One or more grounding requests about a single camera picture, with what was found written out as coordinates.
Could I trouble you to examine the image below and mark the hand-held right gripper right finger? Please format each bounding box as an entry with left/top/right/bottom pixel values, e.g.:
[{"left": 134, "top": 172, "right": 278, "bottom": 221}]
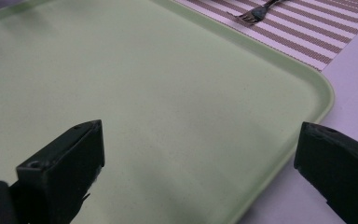
[{"left": 294, "top": 121, "right": 358, "bottom": 224}]

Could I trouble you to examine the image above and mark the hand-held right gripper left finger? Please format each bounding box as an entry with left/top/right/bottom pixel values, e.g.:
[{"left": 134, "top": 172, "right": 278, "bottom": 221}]
[{"left": 9, "top": 119, "right": 105, "bottom": 224}]

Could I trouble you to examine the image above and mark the light green plastic tray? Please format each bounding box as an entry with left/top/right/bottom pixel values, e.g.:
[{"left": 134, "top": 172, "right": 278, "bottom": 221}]
[{"left": 0, "top": 0, "right": 336, "bottom": 224}]

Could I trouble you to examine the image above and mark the striped woven placemat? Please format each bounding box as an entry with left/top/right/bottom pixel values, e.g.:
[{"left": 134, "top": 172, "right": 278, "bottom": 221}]
[{"left": 172, "top": 0, "right": 358, "bottom": 72}]

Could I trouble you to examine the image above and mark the dark metal fork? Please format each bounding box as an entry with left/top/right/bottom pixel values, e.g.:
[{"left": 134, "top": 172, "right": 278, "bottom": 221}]
[{"left": 227, "top": 0, "right": 288, "bottom": 26}]

